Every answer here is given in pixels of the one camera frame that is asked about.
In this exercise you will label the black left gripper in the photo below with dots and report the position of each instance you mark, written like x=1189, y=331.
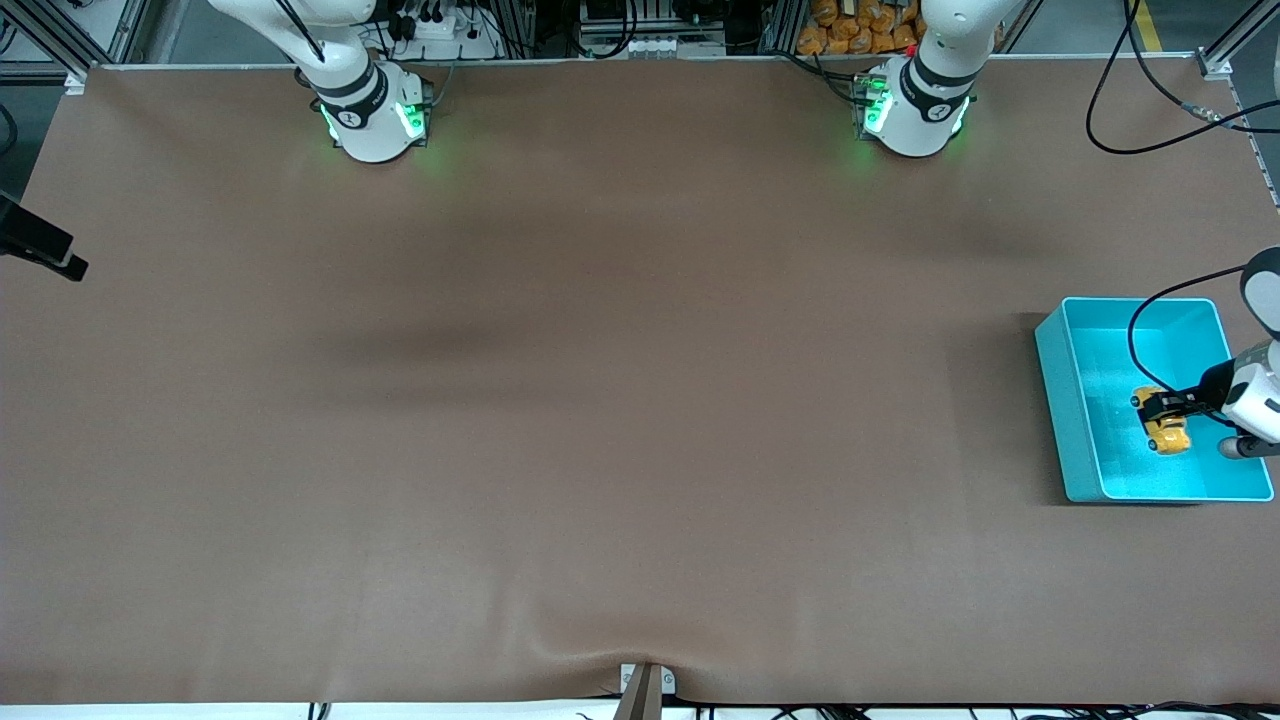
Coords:
x=1213, y=386

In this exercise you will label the yellow beetle toy car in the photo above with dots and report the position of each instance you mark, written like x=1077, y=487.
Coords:
x=1168, y=438

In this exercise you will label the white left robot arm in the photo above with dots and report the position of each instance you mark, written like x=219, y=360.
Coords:
x=915, y=115

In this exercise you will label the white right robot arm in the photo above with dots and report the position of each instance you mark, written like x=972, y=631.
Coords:
x=372, y=120

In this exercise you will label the turquoise plastic bin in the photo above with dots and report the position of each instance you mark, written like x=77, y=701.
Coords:
x=1100, y=440

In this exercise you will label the white power strip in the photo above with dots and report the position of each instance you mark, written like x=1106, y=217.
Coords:
x=455, y=45

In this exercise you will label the brown table mat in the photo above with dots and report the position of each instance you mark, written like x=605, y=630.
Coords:
x=640, y=300

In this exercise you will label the white terminal block equipment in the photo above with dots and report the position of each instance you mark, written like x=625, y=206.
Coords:
x=650, y=45

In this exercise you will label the aluminium frame profile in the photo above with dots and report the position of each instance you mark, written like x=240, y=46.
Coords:
x=1235, y=38
x=125, y=25

